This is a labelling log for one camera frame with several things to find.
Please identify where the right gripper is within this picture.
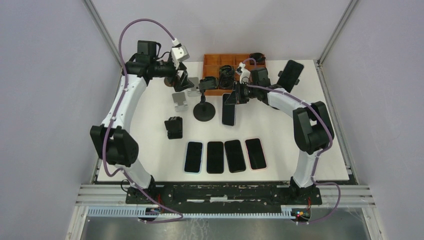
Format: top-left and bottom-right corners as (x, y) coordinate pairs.
(225, 80), (259, 105)

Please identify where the white folding phone stand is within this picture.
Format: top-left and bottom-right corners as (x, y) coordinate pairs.
(171, 91), (189, 112)

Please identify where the black round phone stand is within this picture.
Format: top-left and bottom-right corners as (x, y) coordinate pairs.
(193, 76), (218, 122)

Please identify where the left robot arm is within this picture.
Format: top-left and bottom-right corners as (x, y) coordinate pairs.
(89, 40), (194, 204)

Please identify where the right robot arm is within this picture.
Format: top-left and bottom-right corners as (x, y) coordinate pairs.
(225, 64), (335, 204)

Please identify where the brown base phone stand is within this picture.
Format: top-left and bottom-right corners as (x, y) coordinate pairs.
(164, 77), (175, 88)

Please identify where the small black folding stand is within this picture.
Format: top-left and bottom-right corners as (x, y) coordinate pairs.
(164, 116), (183, 140)

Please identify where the blue case phone on table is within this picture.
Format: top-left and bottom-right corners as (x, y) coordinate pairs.
(183, 141), (203, 174)

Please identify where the orange compartment tray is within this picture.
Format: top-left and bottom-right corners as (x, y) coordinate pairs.
(201, 53), (266, 96)

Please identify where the black round object in tray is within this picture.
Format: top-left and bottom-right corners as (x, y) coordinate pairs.
(249, 52), (266, 65)

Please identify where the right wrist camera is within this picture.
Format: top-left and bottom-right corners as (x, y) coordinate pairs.
(235, 62), (251, 84)

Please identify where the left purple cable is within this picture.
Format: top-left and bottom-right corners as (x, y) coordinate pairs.
(101, 18), (184, 224)

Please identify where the purple cable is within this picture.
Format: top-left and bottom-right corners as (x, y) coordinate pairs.
(241, 57), (342, 225)
(101, 18), (184, 224)

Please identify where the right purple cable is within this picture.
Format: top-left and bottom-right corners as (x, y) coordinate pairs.
(241, 57), (342, 225)

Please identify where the white slotted cable duct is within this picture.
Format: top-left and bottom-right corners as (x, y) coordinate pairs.
(87, 206), (295, 220)

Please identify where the aluminium frame rail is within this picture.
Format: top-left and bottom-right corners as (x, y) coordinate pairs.
(75, 184), (376, 208)

